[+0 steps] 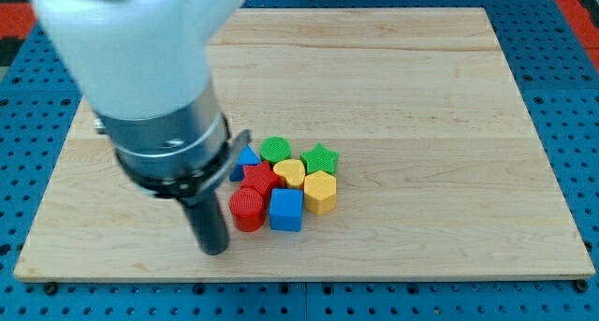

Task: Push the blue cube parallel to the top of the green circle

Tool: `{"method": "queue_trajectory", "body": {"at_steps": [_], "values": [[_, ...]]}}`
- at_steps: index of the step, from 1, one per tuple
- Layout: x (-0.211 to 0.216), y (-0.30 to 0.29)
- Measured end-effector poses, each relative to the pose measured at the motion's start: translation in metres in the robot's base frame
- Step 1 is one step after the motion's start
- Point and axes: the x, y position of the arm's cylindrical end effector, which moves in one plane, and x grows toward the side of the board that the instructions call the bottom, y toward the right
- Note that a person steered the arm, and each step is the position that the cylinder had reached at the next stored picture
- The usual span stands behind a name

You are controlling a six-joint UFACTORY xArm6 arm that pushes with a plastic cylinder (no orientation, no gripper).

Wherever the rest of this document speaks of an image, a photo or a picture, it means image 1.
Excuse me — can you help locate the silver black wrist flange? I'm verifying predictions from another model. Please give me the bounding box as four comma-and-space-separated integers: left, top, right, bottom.
98, 82, 252, 204

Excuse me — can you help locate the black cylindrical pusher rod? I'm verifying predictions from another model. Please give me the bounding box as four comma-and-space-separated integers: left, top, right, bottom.
181, 192, 230, 255

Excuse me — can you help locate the blue cube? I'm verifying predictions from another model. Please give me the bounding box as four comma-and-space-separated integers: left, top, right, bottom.
269, 188, 303, 232

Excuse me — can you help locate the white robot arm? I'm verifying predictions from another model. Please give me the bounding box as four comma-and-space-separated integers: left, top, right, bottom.
30, 0, 251, 255

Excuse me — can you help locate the red cylinder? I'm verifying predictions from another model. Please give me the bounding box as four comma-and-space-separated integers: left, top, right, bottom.
228, 188, 266, 232

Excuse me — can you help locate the blue triangle block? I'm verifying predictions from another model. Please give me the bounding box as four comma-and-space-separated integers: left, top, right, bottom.
228, 145, 261, 182

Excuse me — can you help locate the red star block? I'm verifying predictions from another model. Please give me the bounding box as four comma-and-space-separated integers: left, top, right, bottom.
240, 161, 282, 202

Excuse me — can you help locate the green cylinder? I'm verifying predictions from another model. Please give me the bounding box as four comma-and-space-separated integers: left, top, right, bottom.
259, 137, 292, 164

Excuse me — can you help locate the yellow heart block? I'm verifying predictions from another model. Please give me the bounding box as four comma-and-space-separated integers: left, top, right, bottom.
273, 159, 306, 190

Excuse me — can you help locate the yellow hexagon block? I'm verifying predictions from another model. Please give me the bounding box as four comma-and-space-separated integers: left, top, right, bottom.
303, 170, 337, 215

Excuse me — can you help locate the green star block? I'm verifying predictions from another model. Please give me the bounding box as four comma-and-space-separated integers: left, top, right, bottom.
299, 142, 340, 175

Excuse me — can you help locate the wooden board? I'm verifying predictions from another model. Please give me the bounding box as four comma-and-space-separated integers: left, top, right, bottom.
14, 7, 595, 283

